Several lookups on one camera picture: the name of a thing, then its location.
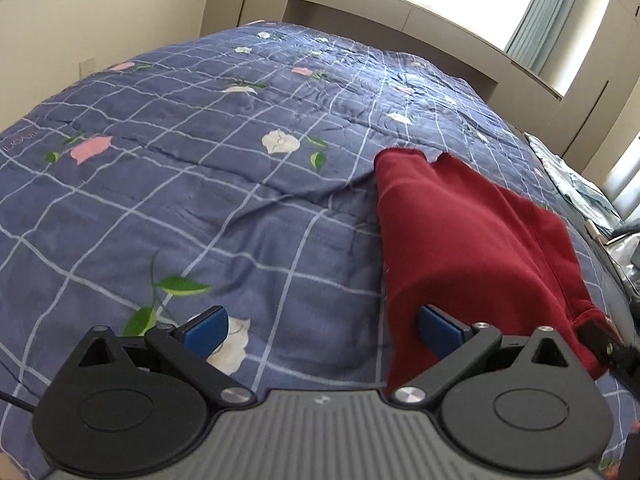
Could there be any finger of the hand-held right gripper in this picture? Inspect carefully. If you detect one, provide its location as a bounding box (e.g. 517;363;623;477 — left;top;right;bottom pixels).
577;319;640;380

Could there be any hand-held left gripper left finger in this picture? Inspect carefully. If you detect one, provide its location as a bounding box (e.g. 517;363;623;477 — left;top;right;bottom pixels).
70;306;257;409

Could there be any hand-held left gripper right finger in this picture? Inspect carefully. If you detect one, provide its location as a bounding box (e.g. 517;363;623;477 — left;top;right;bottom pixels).
389;307;584;409

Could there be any red garment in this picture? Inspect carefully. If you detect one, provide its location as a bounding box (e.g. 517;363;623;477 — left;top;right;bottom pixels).
374;147;612;392

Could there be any blue floral checked quilt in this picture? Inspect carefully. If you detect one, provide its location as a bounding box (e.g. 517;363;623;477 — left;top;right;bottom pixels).
0;21;640;480

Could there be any light blue floral pillow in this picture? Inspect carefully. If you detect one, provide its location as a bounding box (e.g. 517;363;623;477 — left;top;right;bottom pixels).
525;132;624;237

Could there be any beige window ledge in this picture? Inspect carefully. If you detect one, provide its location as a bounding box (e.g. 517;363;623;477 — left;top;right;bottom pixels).
282;0;567;107

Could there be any light teal curtain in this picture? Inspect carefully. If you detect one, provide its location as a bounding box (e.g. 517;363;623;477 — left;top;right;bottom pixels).
504;0;570;75

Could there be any black cable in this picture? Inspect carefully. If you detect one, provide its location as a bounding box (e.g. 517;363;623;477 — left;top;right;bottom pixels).
0;389;37;412

